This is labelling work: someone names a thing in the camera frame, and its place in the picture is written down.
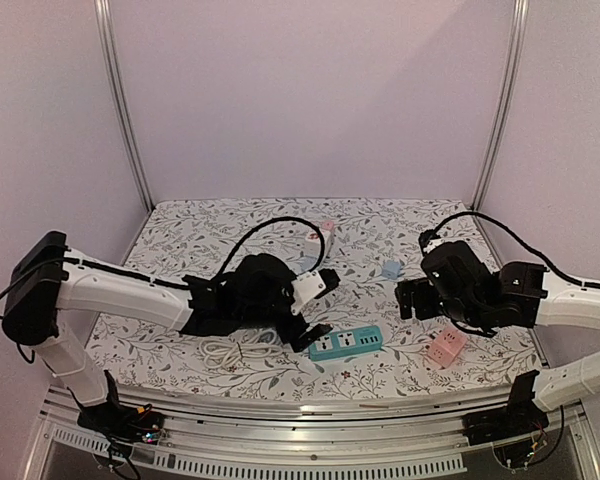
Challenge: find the small blue charger plug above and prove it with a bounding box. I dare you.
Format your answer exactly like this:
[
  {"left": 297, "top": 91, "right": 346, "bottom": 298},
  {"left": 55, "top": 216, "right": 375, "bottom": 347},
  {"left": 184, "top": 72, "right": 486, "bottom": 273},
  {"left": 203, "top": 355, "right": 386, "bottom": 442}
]
[{"left": 381, "top": 260, "right": 401, "bottom": 280}]

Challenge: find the teal power strip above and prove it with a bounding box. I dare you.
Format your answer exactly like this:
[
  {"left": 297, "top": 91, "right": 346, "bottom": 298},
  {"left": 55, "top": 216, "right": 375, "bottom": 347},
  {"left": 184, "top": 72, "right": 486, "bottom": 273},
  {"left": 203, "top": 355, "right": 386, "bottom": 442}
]
[{"left": 309, "top": 326, "right": 383, "bottom": 362}]

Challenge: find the pink cube socket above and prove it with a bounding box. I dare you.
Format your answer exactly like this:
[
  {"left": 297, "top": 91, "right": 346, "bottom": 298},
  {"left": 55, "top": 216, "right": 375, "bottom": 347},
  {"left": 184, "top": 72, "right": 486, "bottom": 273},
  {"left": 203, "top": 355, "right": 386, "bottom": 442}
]
[{"left": 427, "top": 326, "right": 468, "bottom": 368}]

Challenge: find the white cube socket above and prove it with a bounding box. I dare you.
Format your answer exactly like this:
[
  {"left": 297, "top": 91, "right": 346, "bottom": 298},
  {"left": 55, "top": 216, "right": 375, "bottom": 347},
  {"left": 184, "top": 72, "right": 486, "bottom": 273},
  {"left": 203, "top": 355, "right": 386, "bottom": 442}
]
[{"left": 302, "top": 230, "right": 334, "bottom": 259}]

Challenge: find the light blue power strip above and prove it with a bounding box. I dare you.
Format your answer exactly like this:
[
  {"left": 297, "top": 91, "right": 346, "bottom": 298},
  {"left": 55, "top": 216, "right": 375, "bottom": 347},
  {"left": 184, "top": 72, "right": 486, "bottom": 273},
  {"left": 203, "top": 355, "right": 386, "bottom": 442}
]
[{"left": 299, "top": 254, "right": 325, "bottom": 273}]

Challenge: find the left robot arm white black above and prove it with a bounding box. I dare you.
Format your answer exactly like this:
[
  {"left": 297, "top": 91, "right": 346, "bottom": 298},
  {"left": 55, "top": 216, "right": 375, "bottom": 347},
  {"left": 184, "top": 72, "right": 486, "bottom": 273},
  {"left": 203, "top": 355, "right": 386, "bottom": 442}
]
[{"left": 0, "top": 231, "right": 340, "bottom": 434}]

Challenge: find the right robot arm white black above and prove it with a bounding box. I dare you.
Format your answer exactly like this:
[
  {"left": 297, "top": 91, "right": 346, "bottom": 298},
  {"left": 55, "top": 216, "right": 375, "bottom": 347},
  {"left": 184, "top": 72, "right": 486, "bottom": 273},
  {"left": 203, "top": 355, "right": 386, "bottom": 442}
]
[{"left": 395, "top": 240, "right": 600, "bottom": 444}]

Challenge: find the floral patterned table mat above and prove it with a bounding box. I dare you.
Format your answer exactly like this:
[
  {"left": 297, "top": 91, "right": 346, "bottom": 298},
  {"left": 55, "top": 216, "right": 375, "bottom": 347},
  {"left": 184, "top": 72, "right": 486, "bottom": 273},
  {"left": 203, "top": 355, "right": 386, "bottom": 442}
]
[{"left": 87, "top": 199, "right": 541, "bottom": 402}]

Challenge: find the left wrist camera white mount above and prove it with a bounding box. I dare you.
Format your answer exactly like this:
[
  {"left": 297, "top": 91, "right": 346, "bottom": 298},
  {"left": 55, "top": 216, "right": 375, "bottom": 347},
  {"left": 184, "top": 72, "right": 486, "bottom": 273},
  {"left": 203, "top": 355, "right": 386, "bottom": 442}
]
[{"left": 290, "top": 268, "right": 340, "bottom": 315}]

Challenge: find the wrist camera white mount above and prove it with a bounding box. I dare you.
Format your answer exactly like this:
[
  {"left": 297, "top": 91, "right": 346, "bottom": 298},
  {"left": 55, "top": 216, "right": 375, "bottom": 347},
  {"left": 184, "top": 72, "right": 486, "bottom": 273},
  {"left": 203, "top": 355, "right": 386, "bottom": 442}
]
[
  {"left": 290, "top": 268, "right": 340, "bottom": 315},
  {"left": 418, "top": 229, "right": 446, "bottom": 257}
]

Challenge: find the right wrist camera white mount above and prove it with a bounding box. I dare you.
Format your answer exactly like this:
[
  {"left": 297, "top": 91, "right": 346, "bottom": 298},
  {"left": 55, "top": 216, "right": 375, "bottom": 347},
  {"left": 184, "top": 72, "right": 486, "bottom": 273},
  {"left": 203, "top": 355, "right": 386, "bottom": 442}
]
[{"left": 418, "top": 229, "right": 446, "bottom": 257}]

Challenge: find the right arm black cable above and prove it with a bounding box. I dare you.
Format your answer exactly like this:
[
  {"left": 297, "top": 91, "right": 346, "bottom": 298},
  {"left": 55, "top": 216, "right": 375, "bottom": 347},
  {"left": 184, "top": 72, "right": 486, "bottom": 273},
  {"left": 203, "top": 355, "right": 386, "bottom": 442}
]
[{"left": 419, "top": 210, "right": 600, "bottom": 291}]

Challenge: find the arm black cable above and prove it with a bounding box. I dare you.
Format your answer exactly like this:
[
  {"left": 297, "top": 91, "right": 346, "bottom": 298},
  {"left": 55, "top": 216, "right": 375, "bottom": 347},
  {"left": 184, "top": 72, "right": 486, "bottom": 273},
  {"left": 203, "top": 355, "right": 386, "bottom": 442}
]
[
  {"left": 419, "top": 210, "right": 600, "bottom": 291},
  {"left": 0, "top": 217, "right": 329, "bottom": 321}
]

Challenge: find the white coiled power cord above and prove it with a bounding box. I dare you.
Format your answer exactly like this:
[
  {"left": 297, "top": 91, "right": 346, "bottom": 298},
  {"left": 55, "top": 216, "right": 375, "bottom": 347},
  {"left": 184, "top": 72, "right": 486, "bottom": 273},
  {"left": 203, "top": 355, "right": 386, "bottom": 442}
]
[{"left": 199, "top": 329, "right": 286, "bottom": 371}]

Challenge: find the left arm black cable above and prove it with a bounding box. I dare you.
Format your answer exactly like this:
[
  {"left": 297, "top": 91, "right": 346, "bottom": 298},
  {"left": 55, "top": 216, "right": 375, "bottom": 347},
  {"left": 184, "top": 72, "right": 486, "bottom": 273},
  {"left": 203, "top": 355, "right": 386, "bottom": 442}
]
[{"left": 0, "top": 217, "right": 329, "bottom": 321}]

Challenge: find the front aluminium rail base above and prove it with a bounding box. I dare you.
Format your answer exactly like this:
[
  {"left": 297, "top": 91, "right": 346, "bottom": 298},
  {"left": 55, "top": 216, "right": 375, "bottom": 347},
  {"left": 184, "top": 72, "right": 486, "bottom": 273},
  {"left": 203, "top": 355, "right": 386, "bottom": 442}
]
[{"left": 22, "top": 387, "right": 596, "bottom": 480}]

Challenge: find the right aluminium frame post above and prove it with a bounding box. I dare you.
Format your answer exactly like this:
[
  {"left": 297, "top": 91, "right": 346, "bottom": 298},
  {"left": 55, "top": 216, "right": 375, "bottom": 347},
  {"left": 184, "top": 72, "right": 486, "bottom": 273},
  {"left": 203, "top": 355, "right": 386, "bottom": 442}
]
[{"left": 470, "top": 0, "right": 529, "bottom": 211}]

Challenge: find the aluminium frame post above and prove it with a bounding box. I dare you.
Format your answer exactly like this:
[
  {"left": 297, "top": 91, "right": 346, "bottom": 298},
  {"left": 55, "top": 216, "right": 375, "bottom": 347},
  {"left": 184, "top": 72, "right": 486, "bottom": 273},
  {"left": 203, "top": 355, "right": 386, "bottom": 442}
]
[
  {"left": 94, "top": 0, "right": 155, "bottom": 213},
  {"left": 470, "top": 0, "right": 529, "bottom": 211}
]

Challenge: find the left aluminium frame post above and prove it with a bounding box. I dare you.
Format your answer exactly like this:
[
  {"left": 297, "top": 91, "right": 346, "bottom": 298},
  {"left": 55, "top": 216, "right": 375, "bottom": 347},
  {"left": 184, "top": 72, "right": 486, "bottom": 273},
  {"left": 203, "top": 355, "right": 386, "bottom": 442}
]
[{"left": 94, "top": 0, "right": 155, "bottom": 213}]

